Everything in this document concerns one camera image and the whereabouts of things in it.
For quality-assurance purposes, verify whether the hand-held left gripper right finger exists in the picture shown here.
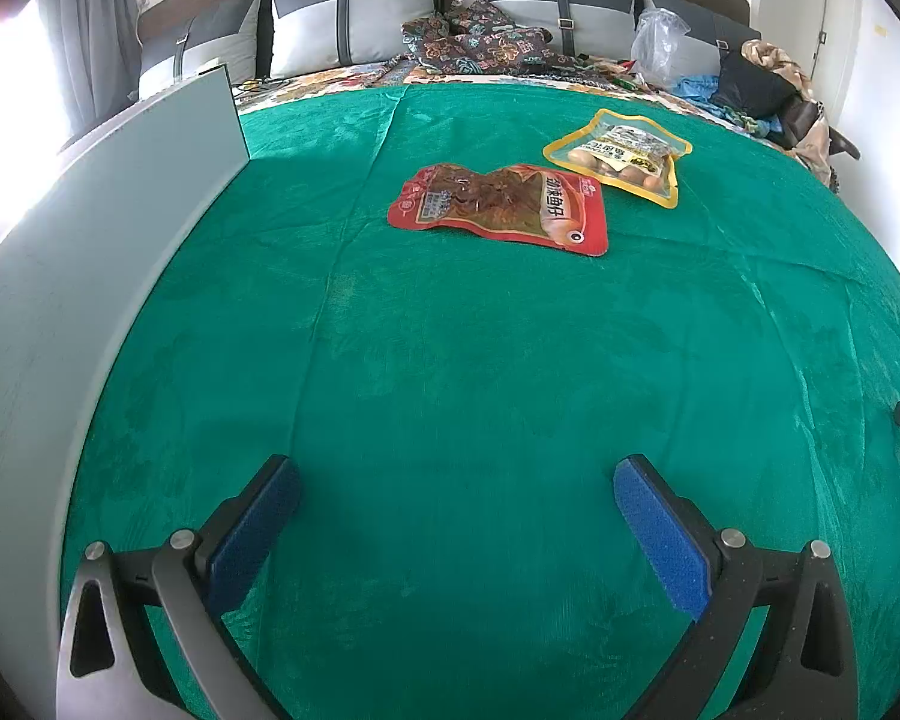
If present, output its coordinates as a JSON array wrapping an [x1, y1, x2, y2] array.
[[613, 454, 860, 720]]

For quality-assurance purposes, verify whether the red fish snack packet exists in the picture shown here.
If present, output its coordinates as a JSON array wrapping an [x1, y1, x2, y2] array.
[[387, 163, 611, 257]]

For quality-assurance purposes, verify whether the grey storage box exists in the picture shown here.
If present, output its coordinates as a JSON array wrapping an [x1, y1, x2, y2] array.
[[0, 64, 252, 720]]

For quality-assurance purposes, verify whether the yellow-edged egg snack packet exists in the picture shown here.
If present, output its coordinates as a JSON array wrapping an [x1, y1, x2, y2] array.
[[542, 109, 692, 209]]

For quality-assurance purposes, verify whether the black bag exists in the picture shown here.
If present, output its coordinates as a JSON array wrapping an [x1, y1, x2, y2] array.
[[711, 49, 797, 119]]

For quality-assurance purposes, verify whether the green blanket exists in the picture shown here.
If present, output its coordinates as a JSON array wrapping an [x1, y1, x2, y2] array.
[[60, 82, 900, 720]]

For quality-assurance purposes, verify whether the dark floral patterned cloth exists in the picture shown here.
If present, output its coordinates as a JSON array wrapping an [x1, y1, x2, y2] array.
[[401, 0, 575, 77]]

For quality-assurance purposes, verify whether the beige patterned cloth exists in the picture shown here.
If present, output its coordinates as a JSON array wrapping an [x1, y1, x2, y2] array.
[[741, 40, 827, 107]]

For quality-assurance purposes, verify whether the blue cloth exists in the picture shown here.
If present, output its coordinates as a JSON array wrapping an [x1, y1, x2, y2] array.
[[673, 75, 722, 103]]

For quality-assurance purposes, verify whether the clear plastic bag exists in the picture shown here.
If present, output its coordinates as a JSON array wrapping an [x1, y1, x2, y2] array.
[[630, 7, 692, 89]]

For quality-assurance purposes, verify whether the grey curtain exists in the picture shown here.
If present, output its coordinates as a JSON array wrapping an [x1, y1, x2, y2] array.
[[36, 0, 142, 125]]

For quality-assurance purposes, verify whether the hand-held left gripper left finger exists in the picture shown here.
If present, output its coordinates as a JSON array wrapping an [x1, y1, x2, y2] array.
[[56, 454, 302, 720]]

